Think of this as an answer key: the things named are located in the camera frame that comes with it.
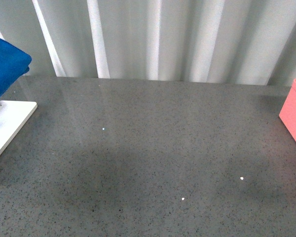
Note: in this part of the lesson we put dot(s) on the blue microfiber cloth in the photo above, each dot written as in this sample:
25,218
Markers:
13,63

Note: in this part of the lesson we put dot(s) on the white pleated curtain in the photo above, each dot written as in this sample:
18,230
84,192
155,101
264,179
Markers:
218,41

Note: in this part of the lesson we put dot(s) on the white rack base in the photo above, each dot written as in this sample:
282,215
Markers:
13,115

